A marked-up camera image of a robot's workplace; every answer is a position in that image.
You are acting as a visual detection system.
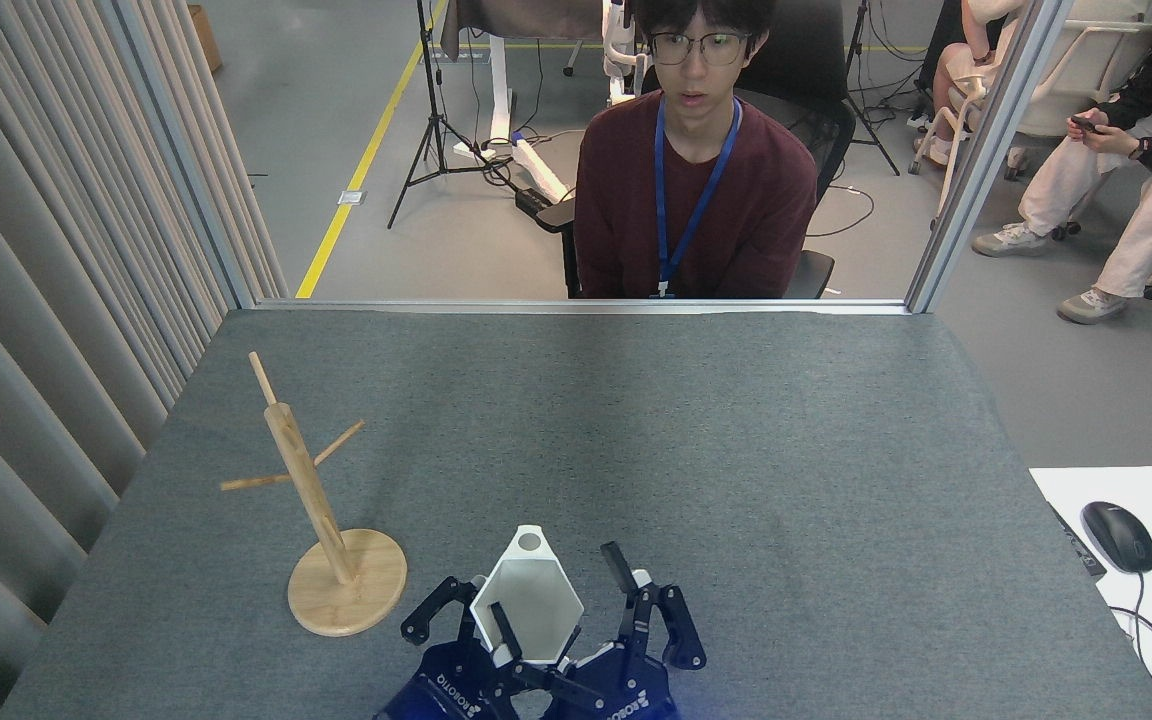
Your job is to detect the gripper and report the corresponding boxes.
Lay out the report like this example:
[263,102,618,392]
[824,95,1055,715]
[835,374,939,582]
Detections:
[373,574,607,720]
[541,541,708,720]

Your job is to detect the white hexagonal cup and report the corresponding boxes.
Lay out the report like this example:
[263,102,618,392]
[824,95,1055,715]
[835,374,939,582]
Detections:
[469,524,586,667]

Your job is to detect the wooden cup rack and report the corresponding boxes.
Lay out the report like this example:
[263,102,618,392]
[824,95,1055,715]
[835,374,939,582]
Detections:
[220,351,409,638]

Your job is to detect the black labelled strip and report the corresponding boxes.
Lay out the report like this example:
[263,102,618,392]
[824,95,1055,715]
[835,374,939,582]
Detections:
[1049,503,1108,579]

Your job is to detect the black computer mouse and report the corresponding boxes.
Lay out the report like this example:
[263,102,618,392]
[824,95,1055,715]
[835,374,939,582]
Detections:
[1081,500,1152,575]

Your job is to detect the white desk stand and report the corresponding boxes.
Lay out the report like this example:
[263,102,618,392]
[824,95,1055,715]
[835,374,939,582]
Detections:
[451,35,573,203]

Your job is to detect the thin black tripod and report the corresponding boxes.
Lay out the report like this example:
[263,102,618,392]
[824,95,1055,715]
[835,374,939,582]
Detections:
[841,0,903,178]

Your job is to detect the black-rimmed glasses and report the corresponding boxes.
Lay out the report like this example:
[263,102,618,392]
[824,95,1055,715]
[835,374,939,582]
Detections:
[648,30,753,68]

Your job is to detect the grey curtain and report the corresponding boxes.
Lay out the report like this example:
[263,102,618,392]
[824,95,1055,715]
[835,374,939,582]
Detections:
[0,0,289,720]

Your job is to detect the dark cloth on desk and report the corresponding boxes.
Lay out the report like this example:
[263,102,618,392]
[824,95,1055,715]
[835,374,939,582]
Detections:
[439,0,607,61]

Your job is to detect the seated person with phone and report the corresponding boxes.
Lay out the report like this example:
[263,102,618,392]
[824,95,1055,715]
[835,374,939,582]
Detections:
[971,0,1152,326]

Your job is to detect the cardboard box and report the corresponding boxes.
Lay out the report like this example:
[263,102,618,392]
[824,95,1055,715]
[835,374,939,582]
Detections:
[186,5,225,77]

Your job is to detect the white chair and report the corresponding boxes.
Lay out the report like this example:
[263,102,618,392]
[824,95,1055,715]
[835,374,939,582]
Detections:
[911,0,1152,301]

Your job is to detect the silver table rail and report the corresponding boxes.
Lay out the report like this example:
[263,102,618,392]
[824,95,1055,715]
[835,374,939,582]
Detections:
[254,298,912,318]

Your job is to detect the blue lanyard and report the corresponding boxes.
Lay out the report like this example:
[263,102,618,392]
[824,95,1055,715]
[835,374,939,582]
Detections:
[654,95,743,299]

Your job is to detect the black floor cable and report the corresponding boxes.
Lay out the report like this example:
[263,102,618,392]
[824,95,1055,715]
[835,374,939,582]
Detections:
[806,183,878,239]

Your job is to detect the silver post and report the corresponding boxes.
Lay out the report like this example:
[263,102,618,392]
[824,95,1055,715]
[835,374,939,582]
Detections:
[904,0,1077,317]
[101,0,259,311]

